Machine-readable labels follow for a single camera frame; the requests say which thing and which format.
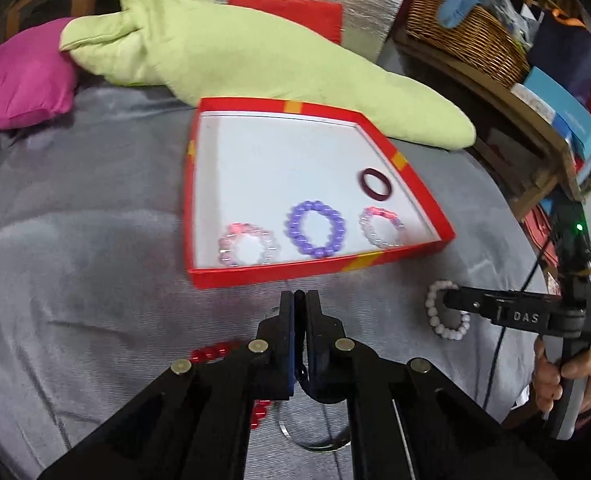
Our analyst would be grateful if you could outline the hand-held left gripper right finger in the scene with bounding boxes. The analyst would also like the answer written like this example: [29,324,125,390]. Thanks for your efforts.
[303,289,556,480]

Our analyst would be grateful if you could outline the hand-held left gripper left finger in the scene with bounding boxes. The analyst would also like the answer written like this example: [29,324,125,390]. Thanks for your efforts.
[38,290,296,480]

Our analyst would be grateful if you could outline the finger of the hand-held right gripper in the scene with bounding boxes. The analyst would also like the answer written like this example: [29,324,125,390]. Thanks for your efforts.
[443,284,551,333]

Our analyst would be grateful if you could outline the black hair tie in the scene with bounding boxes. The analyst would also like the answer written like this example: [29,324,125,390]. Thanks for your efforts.
[295,360,312,396]

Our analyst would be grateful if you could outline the white bead bracelet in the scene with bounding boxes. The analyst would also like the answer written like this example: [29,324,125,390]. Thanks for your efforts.
[426,280,471,341]

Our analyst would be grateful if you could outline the red cardboard box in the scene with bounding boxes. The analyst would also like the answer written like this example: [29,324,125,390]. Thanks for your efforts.
[184,96,456,290]

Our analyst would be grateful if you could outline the red bead bracelet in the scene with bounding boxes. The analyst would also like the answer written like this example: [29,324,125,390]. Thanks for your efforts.
[190,340,271,431]

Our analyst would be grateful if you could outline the silver bangle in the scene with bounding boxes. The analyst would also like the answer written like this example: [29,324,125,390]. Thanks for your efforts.
[278,402,351,453]

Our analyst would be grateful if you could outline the wooden shelf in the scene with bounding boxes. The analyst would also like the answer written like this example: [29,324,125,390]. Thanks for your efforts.
[393,25,583,221]

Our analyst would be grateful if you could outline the light blue box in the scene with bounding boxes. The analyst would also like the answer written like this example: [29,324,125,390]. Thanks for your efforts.
[523,66,591,158]

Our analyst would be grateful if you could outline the navy bag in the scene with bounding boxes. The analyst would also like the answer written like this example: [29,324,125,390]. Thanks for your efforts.
[528,10,591,106]

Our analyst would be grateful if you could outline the wicker basket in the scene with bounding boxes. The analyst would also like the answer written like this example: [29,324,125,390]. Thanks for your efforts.
[405,0,531,88]

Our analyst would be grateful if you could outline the blue cloth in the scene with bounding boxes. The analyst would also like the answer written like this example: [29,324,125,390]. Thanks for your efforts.
[438,0,506,28]

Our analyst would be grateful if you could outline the light green blanket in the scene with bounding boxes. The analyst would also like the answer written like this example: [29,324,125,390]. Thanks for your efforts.
[60,0,477,152]

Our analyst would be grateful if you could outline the small red pillow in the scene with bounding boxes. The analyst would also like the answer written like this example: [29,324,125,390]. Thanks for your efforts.
[227,0,343,46]

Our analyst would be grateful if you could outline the pink pillow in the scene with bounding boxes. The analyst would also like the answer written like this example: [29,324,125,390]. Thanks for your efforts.
[0,16,79,132]

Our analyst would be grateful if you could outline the black cable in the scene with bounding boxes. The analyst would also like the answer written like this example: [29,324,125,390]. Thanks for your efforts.
[483,230,561,411]

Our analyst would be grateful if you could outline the pink clear bead bracelet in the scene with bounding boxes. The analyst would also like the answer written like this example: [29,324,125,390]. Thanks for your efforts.
[359,206,406,249]
[217,222,280,267]

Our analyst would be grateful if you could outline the purple bead bracelet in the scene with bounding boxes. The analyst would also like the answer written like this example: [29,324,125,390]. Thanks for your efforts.
[286,200,347,259]

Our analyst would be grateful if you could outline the maroon hair tie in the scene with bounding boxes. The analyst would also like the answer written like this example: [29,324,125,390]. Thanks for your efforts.
[358,166,393,202]

